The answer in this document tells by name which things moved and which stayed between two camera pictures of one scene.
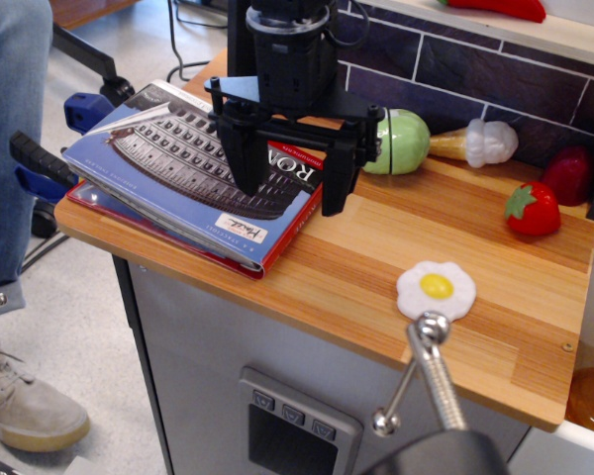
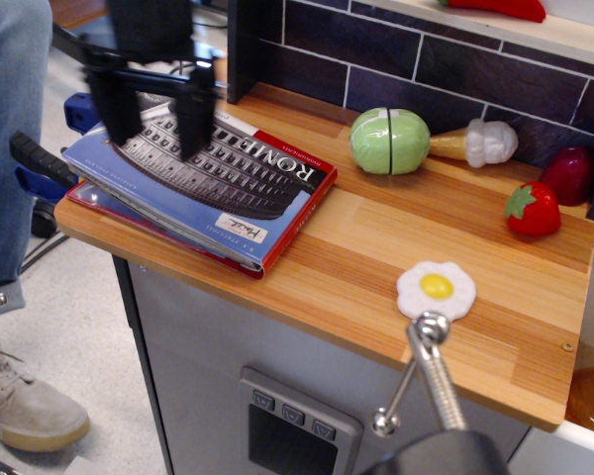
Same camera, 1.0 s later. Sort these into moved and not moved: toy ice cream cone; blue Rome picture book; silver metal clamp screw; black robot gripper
Moved: black robot gripper
Not moved: toy ice cream cone; blue Rome picture book; silver metal clamp screw
